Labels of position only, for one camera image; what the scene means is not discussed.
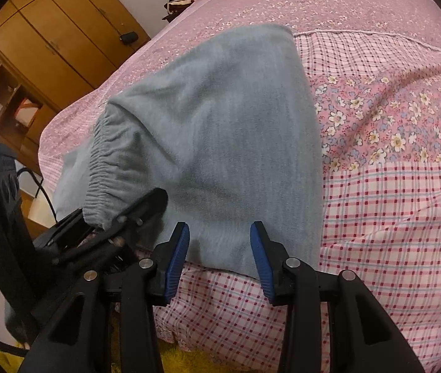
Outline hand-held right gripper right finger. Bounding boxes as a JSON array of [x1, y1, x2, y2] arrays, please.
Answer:
[[250, 221, 425, 373]]

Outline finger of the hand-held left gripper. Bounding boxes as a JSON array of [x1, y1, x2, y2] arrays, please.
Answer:
[[53, 187, 168, 270], [34, 209, 97, 251]]

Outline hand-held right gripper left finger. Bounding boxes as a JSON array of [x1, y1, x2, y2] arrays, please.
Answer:
[[18, 221, 191, 373]]

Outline grey pants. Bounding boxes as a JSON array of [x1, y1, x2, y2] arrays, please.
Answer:
[[55, 24, 324, 276]]

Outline red and white box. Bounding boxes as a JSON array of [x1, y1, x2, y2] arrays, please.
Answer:
[[14, 98, 44, 126]]

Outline pink checked bed sheet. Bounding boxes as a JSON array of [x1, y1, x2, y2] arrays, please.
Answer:
[[154, 31, 441, 373]]

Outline wooden wardrobe with shelves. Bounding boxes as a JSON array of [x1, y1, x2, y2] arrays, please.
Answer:
[[0, 0, 151, 173]]

